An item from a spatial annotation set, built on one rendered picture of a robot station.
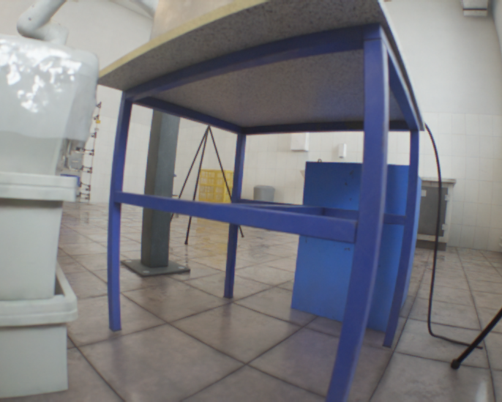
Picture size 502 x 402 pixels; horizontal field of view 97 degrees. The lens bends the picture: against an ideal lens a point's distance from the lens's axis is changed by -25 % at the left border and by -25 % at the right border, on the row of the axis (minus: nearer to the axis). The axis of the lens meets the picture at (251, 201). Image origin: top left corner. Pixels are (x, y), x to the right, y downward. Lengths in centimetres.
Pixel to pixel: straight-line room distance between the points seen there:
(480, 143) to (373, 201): 404
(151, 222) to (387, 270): 114
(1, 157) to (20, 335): 32
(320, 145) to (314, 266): 371
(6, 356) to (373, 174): 70
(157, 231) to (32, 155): 112
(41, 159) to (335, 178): 94
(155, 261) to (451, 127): 395
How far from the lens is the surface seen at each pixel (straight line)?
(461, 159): 433
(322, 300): 118
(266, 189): 470
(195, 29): 53
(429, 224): 358
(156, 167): 156
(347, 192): 110
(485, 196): 432
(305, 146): 473
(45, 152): 57
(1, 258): 58
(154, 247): 160
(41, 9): 140
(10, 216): 56
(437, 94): 457
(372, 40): 46
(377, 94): 42
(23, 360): 66
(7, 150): 57
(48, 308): 58
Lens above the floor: 46
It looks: 1 degrees down
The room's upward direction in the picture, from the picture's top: 5 degrees clockwise
